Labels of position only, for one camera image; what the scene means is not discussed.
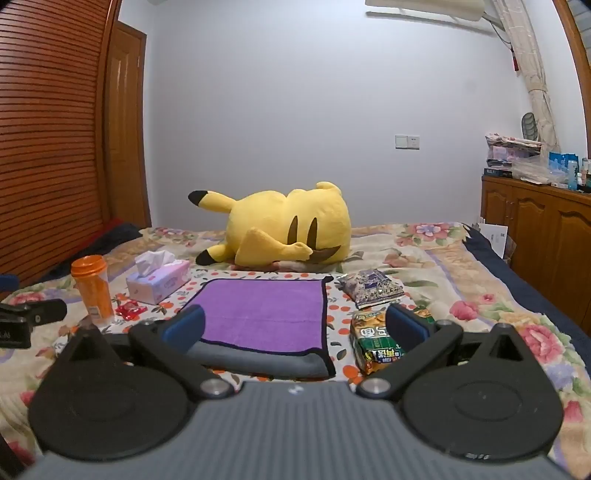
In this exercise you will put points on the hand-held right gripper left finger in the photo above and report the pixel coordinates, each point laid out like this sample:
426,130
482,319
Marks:
184,326

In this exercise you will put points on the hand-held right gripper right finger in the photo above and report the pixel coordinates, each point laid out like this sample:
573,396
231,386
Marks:
407,326

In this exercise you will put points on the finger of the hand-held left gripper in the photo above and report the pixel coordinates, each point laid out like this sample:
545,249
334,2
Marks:
41,311

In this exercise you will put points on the purple towel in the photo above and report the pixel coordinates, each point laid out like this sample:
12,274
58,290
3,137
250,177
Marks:
263,314

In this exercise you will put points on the grey towel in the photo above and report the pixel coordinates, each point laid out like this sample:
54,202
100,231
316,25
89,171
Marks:
277,364

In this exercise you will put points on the green snack packet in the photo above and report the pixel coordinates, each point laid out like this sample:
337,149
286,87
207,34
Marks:
369,344

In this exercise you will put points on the tissue box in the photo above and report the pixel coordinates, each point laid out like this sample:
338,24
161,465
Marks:
161,284

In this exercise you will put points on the blue patterned snack packet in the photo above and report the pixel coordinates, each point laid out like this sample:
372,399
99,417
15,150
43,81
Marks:
371,286

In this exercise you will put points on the orange plastic bottle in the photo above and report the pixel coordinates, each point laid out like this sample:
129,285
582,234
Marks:
94,290

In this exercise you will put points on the small red packet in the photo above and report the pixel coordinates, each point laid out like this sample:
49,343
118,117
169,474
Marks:
128,310

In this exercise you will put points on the floral bedsheet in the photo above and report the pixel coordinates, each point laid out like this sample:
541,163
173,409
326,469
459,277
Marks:
461,277

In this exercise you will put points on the dark blue cloth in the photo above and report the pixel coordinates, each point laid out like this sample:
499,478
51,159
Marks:
115,230

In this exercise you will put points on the white paper sheets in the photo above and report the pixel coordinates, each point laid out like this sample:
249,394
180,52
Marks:
496,237

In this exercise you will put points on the dark blue mattress cover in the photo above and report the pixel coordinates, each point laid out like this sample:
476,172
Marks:
531,290

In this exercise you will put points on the yellow plush toy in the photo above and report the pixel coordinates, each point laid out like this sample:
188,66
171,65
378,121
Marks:
277,217

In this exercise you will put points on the wooden cabinet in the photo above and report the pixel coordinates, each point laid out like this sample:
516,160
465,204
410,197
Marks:
545,240

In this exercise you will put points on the wooden louvered wardrobe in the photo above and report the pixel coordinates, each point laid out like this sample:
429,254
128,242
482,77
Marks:
46,138

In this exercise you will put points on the wooden door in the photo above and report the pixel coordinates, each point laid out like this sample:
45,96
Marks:
124,138

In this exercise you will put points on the clear plastic bag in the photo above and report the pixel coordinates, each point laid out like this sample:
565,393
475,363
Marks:
535,171

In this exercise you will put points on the blue box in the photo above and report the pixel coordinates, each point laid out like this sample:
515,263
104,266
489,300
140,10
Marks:
558,161

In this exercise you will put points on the dark handheld fan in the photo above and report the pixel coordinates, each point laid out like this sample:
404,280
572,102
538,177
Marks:
530,125

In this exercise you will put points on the beige patterned curtain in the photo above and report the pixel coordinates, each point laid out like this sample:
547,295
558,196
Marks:
526,55

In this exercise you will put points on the white air conditioner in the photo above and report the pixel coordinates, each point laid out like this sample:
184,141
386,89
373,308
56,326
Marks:
425,9

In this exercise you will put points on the white wall switch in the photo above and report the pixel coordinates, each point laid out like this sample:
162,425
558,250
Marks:
407,142

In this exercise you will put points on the wooden window frame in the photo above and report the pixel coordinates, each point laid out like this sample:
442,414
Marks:
577,60

